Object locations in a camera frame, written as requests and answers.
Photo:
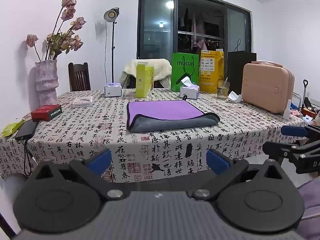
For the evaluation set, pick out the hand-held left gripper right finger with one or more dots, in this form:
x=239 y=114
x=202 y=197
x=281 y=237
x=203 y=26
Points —
x=218 y=162

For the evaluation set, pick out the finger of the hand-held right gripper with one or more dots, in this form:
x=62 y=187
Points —
x=293 y=131
x=277 y=148

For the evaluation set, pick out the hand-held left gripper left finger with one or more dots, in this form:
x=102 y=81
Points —
x=100 y=162

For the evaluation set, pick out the purple and grey towel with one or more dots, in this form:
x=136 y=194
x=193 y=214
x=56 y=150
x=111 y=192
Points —
x=162 y=110

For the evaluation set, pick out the small white bottle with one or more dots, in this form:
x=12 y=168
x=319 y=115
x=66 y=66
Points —
x=287 y=111

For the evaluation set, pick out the calligraphy print tablecloth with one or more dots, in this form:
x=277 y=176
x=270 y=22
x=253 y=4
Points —
x=75 y=135

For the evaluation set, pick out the person's purple clothing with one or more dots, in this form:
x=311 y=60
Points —
x=311 y=205

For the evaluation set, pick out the pink hard case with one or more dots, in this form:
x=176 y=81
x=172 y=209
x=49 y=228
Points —
x=265 y=90

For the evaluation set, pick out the flat white box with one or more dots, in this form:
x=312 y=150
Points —
x=82 y=101

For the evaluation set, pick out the crumpled white tissue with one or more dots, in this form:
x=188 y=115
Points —
x=235 y=97

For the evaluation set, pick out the glass cup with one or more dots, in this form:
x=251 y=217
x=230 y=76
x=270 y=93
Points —
x=222 y=91

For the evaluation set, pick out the red box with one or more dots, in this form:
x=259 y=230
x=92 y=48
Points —
x=46 y=112

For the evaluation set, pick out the purple and white tissue box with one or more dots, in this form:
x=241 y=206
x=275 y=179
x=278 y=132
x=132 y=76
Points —
x=188 y=91

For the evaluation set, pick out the black box speaker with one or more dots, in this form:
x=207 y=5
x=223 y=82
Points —
x=237 y=72

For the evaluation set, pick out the dark wooden chair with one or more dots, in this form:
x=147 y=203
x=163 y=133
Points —
x=79 y=77

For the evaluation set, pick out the yellow paper bag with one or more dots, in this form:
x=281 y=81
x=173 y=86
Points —
x=211 y=72

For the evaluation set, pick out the yellow-green carton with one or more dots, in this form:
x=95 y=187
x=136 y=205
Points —
x=143 y=82

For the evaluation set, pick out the green snack packet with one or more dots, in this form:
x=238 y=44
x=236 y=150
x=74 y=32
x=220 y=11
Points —
x=12 y=128

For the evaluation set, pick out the pink mottled vase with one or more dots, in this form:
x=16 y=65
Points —
x=46 y=82

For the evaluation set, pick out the green paper bag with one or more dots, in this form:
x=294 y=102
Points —
x=183 y=70

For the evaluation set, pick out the cream fleece blanket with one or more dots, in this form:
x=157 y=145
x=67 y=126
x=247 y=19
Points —
x=160 y=68

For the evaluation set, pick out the dried roses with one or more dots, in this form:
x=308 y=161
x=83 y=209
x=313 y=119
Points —
x=60 y=40

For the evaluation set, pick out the hanging clothes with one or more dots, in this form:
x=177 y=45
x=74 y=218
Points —
x=197 y=27

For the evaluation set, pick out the black framed sliding door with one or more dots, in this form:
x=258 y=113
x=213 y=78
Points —
x=157 y=30

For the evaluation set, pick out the studio lamp on stand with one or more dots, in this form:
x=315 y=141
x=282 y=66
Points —
x=111 y=15

